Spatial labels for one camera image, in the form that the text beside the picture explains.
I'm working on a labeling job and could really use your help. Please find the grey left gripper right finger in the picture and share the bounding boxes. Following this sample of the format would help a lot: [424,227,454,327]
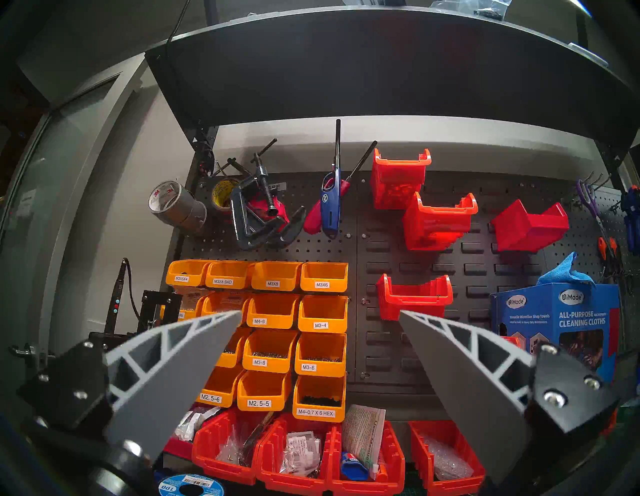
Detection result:
[398,309,620,486]

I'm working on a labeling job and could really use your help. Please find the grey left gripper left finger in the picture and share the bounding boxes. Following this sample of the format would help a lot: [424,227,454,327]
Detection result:
[17,310,244,463]

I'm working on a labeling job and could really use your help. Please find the blue cleaning cloths box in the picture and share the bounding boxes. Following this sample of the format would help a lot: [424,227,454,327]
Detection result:
[490,282,622,386]

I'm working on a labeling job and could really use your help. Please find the red plastic tool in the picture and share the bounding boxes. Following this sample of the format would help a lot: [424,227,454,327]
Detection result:
[247,192,291,236]

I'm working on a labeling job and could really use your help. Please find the orange bin labelled M2.5-6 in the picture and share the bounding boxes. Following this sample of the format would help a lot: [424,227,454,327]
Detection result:
[196,365,246,409]

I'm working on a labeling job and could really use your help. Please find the orange-red parts bin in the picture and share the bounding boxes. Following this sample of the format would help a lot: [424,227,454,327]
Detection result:
[162,406,201,462]
[256,414,342,496]
[191,407,275,487]

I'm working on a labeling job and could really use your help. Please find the orange parts bin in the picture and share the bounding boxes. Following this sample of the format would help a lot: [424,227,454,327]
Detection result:
[201,291,251,326]
[160,286,211,322]
[215,326,253,370]

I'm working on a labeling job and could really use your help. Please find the black metal stand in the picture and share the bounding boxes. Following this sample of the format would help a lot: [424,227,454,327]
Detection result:
[87,289,184,353]

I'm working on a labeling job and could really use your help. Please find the orange-red hanging bin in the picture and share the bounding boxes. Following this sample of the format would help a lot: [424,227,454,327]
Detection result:
[375,273,454,322]
[370,148,432,211]
[403,192,479,252]

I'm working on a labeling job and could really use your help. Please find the orange-red bin with screw bags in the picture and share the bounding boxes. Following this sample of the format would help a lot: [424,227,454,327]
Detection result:
[408,420,487,496]

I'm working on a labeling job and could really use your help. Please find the black soldering iron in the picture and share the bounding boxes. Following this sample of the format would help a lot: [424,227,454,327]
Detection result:
[104,258,143,335]

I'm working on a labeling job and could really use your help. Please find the orange bin labelled M2.5-5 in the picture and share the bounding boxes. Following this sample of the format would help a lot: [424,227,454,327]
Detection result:
[237,370,292,413]

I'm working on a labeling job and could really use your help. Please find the grey pegboard panel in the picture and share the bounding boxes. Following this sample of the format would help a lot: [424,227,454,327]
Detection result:
[175,170,640,416]

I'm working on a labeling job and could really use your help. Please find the orange bin labelled M3-8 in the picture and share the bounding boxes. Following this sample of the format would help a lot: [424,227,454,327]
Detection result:
[242,328,299,374]

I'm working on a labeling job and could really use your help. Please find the orange bin labelled M3X5X4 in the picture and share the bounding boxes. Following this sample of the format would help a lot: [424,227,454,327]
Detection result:
[165,259,213,288]

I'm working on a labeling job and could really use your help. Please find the orange-red bin with leaflet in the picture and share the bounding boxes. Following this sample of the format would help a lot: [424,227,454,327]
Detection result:
[326,420,407,496]

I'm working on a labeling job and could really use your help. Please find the white user manual leaflet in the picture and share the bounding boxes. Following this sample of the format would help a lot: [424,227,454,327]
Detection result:
[342,404,387,477]

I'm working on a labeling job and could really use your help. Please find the orange bin labelled M3X8 BAD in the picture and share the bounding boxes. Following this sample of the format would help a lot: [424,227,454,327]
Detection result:
[205,260,255,291]

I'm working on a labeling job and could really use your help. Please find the orange bin labelled M4-6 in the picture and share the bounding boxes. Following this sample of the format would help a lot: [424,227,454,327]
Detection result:
[246,293,300,331]

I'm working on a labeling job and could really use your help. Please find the blue glue bottle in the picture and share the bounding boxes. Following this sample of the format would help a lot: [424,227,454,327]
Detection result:
[341,451,372,482]

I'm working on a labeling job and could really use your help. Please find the orange bin labelled M3-6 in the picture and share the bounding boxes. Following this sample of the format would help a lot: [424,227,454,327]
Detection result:
[294,332,348,378]

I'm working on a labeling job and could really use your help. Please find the blue microfiber cloth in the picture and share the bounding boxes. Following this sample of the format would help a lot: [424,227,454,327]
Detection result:
[536,251,596,287]

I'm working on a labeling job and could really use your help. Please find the orange bin labelled M4 HEX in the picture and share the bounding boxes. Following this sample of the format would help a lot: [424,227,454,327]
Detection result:
[292,375,347,424]

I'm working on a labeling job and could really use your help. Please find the orange bin labelled M3-4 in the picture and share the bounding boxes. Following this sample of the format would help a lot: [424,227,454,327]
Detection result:
[298,295,349,335]

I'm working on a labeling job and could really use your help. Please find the pure red hanging bin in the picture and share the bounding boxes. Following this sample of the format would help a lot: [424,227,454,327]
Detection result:
[491,199,570,254]

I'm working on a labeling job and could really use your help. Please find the black metal C-clamp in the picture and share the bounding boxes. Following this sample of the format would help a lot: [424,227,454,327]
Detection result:
[215,138,307,252]

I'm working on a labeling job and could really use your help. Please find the orange bin labelled M3X6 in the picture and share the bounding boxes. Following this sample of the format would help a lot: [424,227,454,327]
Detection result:
[300,261,349,294]

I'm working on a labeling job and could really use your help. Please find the yellow tape roll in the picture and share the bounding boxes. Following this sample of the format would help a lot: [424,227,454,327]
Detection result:
[209,177,241,213]

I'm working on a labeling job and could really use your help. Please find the grey door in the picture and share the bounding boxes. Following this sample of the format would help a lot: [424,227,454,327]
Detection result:
[0,75,146,401]

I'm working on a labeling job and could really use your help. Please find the red utility lighter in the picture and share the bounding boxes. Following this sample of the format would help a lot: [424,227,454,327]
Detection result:
[303,140,379,236]

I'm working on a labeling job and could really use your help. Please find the blue utility lighter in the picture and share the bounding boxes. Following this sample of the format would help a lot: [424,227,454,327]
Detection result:
[320,119,344,240]

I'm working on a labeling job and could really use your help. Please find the blue spring clamp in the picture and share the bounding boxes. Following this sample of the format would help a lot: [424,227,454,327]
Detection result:
[620,185,640,256]

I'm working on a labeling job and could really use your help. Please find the dark metal shelf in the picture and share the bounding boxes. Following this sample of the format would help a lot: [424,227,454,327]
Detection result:
[145,5,640,151]

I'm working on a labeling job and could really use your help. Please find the red wire spool blue label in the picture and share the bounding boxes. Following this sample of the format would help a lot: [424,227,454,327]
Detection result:
[158,473,226,496]

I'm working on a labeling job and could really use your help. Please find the silver door handle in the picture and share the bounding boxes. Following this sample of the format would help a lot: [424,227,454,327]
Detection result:
[9,344,56,370]

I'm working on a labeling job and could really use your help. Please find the grey duct tape roll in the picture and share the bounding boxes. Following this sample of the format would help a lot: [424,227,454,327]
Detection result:
[148,180,208,236]

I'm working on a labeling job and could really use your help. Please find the purple handled scissors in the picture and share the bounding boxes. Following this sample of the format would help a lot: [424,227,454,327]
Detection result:
[575,179,616,261]

